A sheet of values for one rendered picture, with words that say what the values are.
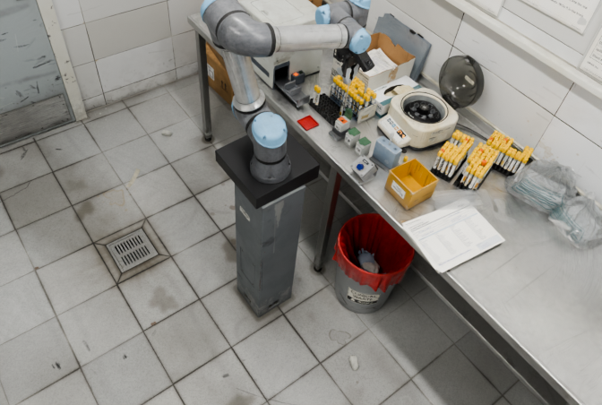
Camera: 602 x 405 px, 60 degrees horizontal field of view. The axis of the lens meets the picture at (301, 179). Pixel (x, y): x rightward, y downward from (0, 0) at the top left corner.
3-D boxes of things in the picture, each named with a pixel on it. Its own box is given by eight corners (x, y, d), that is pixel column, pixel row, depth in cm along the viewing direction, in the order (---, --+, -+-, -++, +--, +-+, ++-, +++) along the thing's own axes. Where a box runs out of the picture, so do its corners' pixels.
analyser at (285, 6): (238, 57, 246) (238, 0, 224) (286, 41, 259) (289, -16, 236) (276, 93, 231) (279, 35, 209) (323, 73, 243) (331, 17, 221)
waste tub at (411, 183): (382, 187, 199) (388, 169, 192) (408, 174, 205) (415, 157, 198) (406, 211, 193) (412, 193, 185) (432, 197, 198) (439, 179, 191)
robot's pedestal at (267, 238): (258, 318, 254) (262, 209, 188) (236, 288, 264) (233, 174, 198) (291, 297, 262) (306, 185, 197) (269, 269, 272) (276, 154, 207)
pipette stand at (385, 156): (369, 159, 209) (374, 142, 201) (380, 151, 212) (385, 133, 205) (387, 173, 204) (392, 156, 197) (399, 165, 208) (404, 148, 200)
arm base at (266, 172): (269, 190, 186) (268, 173, 178) (241, 167, 192) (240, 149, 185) (299, 168, 193) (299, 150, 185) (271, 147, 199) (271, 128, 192)
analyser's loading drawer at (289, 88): (270, 81, 233) (270, 72, 229) (282, 76, 236) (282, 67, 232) (296, 107, 223) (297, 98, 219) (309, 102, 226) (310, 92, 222)
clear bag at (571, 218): (540, 211, 198) (557, 187, 188) (577, 202, 202) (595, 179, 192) (573, 254, 186) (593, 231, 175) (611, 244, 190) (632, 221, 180)
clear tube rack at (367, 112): (328, 97, 232) (330, 84, 227) (344, 90, 237) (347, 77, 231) (357, 124, 222) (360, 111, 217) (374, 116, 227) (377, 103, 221)
